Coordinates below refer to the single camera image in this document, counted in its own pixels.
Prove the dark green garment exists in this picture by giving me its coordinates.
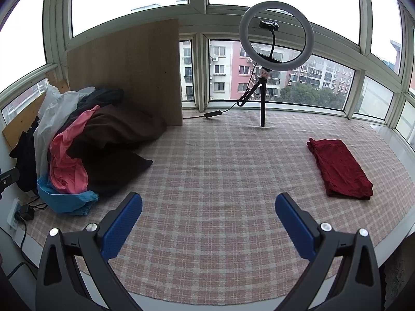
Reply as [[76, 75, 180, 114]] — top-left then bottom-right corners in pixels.
[[66, 87, 125, 127]]

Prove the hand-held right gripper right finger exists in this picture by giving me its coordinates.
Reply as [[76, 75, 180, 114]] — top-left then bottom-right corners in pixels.
[[275, 192, 382, 311]]

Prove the light blue garment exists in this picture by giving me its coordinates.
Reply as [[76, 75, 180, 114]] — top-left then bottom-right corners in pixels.
[[37, 176, 99, 216]]

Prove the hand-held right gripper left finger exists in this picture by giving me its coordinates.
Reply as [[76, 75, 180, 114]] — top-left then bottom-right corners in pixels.
[[35, 192, 143, 311]]

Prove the black tripod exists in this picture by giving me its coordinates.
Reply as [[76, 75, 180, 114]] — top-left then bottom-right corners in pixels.
[[238, 66, 279, 128]]

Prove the red folded garment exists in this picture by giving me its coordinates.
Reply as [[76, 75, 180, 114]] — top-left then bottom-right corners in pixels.
[[307, 138, 374, 200]]

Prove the black power adapter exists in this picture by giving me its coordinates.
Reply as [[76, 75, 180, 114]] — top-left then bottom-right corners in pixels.
[[18, 205, 36, 221]]

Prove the pink garment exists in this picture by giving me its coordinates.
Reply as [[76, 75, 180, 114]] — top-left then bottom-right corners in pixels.
[[49, 105, 101, 194]]

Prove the black adapter cable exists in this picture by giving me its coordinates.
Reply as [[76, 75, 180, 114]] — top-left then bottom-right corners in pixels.
[[6, 201, 47, 279]]

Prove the black garment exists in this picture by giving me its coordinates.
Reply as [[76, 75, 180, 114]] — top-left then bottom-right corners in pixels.
[[68, 151, 154, 198]]

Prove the black hanging cloth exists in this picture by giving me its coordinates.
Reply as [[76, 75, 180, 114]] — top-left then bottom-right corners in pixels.
[[10, 117, 40, 192]]

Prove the large wooden board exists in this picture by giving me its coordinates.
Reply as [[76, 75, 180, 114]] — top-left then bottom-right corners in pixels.
[[66, 18, 184, 127]]

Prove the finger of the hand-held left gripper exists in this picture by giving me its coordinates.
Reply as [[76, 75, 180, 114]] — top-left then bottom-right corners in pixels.
[[0, 168, 19, 200]]

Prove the white power strip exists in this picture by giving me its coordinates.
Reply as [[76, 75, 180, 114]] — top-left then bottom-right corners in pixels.
[[7, 199, 23, 230]]

